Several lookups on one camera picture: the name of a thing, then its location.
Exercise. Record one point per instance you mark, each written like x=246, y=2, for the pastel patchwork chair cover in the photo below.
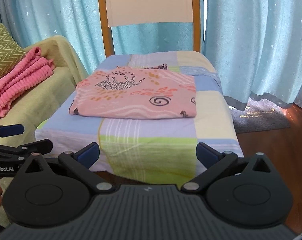
x=146, y=140

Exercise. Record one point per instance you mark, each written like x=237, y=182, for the light blue star curtain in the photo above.
x=253, y=42
x=66, y=17

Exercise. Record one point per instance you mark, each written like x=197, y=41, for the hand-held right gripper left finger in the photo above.
x=87, y=155

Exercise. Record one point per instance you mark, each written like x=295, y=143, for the pink knitted blanket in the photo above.
x=21, y=77

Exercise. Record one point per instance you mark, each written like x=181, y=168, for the wooden chair with white back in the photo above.
x=151, y=2

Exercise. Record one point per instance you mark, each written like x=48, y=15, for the pink patterned pants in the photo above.
x=131, y=100

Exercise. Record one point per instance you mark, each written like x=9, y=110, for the green zigzag cushion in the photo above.
x=3, y=47

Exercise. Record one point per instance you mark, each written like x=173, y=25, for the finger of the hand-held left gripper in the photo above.
x=10, y=130
x=18, y=150

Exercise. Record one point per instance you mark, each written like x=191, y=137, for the grey floor rug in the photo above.
x=260, y=120

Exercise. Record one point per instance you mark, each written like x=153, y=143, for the sofa with light green cover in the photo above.
x=41, y=97

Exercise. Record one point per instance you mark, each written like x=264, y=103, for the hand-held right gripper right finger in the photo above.
x=207, y=155

